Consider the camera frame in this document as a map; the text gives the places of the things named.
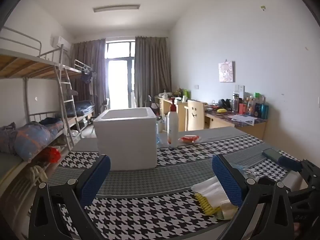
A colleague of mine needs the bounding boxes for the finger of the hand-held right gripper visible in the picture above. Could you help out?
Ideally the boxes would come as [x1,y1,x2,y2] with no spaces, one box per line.
[279,156,320,183]
[257,176,315,203]

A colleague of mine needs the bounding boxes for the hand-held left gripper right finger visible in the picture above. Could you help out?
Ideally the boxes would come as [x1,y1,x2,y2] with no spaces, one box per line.
[212,154,304,240]

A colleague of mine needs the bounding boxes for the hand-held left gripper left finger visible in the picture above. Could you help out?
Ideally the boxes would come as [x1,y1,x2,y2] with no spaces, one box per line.
[29,155,112,240]

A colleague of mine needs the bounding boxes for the blue face mask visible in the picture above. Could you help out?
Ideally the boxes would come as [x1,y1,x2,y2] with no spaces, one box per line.
[229,162,258,180]

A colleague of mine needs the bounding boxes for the white paper towel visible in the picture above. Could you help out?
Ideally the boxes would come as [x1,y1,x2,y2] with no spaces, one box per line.
[191,176,239,214]

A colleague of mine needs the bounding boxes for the yellow mesh sponge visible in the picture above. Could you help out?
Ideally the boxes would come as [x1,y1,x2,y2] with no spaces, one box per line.
[194,192,222,215]

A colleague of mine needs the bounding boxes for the white foam box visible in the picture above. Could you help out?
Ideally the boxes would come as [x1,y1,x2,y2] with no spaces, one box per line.
[93,107,158,172]

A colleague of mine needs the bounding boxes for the dark green smartphone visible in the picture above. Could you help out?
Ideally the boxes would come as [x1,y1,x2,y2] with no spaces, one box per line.
[262,148,284,163]

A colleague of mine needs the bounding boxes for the wooden desk patterned cover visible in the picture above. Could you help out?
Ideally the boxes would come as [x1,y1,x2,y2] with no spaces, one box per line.
[185,105,267,140]

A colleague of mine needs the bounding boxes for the red plastic bag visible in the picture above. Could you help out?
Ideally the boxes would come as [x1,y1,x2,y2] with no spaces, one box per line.
[41,147,62,164]

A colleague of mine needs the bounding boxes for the red snack packet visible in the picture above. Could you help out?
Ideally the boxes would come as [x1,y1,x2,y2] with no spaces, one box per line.
[178,135,200,144]

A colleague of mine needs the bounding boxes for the beige cloth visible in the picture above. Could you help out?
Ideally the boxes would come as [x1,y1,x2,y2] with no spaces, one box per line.
[27,165,48,180]

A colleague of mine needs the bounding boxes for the printed papers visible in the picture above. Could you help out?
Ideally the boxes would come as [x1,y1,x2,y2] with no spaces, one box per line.
[229,114,255,126]

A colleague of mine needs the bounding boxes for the wooden chair smiley face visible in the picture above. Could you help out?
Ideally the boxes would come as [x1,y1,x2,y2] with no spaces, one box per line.
[187,99,207,132]

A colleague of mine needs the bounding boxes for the dark blue bedding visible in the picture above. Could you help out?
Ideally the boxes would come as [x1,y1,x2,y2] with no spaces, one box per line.
[74,100,95,117]

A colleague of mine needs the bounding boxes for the group of bottles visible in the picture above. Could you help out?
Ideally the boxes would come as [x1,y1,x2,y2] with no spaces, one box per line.
[231,91,270,119]

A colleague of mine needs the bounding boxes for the blue orange quilt bundle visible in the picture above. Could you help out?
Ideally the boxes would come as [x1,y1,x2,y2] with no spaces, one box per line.
[14,121,64,162]

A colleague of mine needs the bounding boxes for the blue spray bottle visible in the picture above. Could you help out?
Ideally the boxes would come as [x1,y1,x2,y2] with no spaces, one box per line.
[155,119,162,147]

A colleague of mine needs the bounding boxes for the white pump bottle red cap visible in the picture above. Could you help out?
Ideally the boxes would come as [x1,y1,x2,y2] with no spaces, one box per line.
[167,99,179,148]

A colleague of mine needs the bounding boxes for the metal bed ladder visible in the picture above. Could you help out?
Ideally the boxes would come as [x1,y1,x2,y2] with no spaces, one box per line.
[56,65,83,150]

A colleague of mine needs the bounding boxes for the plain wooden desk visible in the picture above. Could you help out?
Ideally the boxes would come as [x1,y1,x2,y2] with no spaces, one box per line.
[154,95,188,130]

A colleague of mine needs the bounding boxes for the grey clothes bundle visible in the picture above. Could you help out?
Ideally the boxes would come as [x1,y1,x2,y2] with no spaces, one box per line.
[0,122,18,154]

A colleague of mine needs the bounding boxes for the glass balcony door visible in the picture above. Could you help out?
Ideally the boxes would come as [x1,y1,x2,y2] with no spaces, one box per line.
[105,41,137,110]

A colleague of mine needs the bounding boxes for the dark hanging clothes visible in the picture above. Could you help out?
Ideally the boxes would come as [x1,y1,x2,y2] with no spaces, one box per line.
[81,70,95,84]

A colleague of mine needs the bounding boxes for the grey curtain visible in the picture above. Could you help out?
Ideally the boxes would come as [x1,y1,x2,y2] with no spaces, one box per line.
[71,39,107,110]
[134,36,173,108]

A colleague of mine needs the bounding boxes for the metal bunk bed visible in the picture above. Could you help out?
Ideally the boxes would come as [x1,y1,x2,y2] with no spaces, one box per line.
[0,26,84,205]
[60,60,97,135]

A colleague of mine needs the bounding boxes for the white air conditioner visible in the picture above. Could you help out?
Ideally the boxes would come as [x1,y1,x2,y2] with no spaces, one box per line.
[51,36,72,50]

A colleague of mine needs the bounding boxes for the ceiling light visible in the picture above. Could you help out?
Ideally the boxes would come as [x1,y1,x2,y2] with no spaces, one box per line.
[92,4,140,13]

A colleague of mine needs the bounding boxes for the wall poster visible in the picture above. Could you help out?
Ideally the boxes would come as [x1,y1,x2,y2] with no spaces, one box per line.
[218,61,236,83]

